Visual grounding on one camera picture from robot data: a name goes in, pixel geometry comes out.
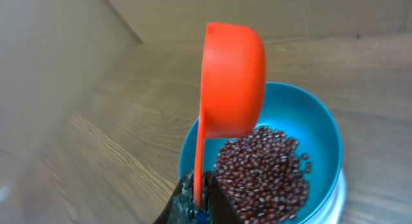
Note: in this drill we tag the red beans in bowl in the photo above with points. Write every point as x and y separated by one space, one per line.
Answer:
263 176

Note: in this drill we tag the orange plastic measuring scoop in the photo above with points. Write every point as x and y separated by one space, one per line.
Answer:
232 88

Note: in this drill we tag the blue bowl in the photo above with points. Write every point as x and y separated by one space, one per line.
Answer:
303 116

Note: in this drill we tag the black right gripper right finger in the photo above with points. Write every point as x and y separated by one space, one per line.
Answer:
222 211

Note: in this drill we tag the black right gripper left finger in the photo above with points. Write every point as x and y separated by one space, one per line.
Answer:
180 207

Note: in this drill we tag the white digital kitchen scale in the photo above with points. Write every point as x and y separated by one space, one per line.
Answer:
332 210

